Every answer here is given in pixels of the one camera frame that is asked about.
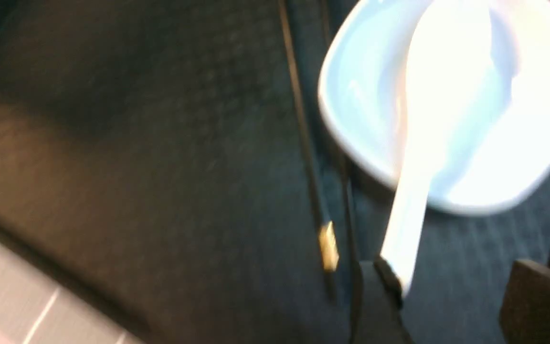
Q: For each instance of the black chopstick gold band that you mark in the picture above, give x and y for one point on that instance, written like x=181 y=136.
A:
x=324 y=225

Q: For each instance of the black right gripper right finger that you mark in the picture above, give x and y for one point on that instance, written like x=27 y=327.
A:
x=524 y=316

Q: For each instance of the black plastic serving tray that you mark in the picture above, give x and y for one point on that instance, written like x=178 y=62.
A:
x=150 y=158

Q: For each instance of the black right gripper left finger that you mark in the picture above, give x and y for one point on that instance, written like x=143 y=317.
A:
x=376 y=304

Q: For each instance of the small white square dish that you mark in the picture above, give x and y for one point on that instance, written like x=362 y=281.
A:
x=501 y=152

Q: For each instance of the white ceramic soup spoon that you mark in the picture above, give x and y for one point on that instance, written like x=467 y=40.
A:
x=447 y=102

